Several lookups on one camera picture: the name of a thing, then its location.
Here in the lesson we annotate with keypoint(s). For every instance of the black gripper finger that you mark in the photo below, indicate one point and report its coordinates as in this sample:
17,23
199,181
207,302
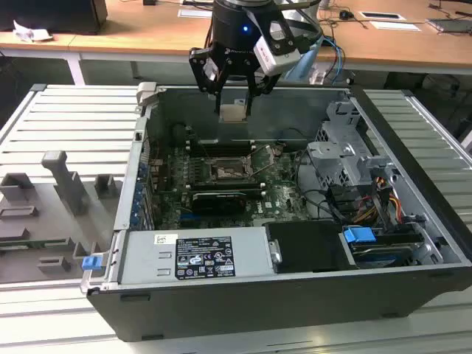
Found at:
260,85
199,70

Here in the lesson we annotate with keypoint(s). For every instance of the square silver CPU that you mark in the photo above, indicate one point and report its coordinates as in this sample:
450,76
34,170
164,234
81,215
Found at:
233,112

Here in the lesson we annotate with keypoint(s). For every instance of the thin metal locking lever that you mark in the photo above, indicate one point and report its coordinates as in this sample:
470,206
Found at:
206,151

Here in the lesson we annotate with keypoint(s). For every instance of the black RAM slot bank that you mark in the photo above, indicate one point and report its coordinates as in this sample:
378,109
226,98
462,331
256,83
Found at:
221,185
221,147

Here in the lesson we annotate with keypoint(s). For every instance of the long wooden desk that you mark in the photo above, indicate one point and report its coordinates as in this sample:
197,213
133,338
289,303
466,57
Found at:
147,33

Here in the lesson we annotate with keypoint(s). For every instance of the grey metal drive cage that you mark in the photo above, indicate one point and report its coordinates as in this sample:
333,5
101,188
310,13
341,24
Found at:
339,155

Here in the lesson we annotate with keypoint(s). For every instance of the black computer mouse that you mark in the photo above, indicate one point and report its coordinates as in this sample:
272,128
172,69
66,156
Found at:
346,14

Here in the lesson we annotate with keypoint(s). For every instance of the green motherboard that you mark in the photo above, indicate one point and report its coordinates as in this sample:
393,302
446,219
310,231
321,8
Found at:
284,201

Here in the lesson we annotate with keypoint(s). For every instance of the RAM stick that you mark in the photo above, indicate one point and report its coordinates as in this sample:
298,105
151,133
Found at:
217,203

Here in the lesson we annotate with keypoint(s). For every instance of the black box on desk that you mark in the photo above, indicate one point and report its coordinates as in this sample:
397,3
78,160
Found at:
55,14

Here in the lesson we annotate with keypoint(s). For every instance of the black plastic shroud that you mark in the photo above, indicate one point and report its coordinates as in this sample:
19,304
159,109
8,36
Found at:
309,247

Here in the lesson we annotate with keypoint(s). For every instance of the crumpled white paper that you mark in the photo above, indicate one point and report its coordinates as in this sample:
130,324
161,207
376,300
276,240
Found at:
31,32

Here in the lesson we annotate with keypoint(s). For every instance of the hard disk in blue carrier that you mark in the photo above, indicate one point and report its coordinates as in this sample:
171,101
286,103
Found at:
357,236

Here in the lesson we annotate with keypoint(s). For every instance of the grey power supply unit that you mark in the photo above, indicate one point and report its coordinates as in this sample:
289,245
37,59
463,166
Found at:
147,258

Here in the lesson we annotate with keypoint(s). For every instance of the blue case latch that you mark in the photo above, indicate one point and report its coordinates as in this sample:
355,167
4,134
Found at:
91,263

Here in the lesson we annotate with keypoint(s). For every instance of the grey parts rack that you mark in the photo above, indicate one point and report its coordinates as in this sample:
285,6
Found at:
44,236

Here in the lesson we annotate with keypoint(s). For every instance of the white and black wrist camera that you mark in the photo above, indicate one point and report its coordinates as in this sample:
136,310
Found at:
276,59

